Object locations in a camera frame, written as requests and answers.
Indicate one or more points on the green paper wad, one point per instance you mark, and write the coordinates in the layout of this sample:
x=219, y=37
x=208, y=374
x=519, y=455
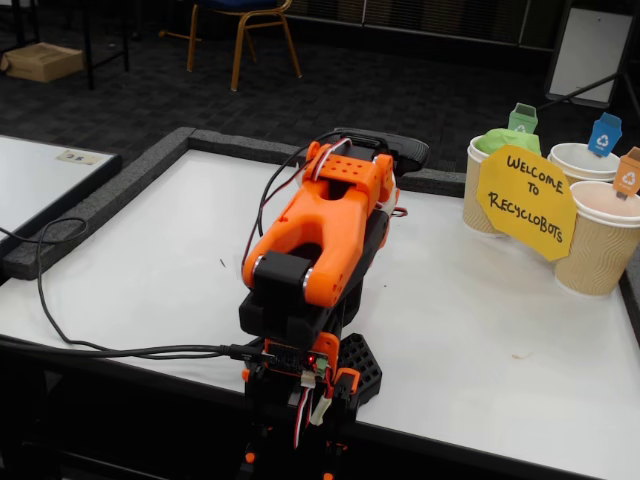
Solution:
x=500, y=140

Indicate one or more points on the black and orange robot arm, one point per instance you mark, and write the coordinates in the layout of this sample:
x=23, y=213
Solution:
x=310, y=225

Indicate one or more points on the orange controller board holder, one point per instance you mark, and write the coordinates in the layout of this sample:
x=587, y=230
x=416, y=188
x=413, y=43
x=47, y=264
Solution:
x=327, y=347

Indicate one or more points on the short black foam border strip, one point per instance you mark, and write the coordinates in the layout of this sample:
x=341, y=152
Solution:
x=440, y=182

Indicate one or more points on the yellow handwritten welcome sign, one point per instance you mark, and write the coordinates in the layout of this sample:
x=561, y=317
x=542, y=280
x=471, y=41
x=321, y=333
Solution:
x=525, y=210

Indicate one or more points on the green recycle bin sign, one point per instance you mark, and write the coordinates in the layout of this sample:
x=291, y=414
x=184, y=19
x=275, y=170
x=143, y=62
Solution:
x=522, y=122

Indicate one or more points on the pale label sticker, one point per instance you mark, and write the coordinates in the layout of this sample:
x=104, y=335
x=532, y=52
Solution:
x=77, y=157

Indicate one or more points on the black metal table legs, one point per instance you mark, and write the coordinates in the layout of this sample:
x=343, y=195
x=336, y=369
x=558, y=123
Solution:
x=89, y=50

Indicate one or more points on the blue recycle bin sign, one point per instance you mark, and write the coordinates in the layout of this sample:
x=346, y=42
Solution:
x=604, y=132

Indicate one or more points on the orange recycle bin sign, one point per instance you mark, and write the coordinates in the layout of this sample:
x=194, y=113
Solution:
x=629, y=172

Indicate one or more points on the cardboard box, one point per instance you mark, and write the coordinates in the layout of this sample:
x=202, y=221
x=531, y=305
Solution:
x=45, y=62

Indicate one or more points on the white panel on stand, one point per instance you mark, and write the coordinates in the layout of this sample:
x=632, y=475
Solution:
x=600, y=50

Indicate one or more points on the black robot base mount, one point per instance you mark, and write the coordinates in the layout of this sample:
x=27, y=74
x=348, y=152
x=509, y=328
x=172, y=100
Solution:
x=360, y=365

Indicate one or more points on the gold frame blue chair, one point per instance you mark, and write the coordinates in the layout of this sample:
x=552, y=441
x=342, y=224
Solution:
x=235, y=4

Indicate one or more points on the white board with black frame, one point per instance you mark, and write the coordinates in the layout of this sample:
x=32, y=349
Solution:
x=30, y=175

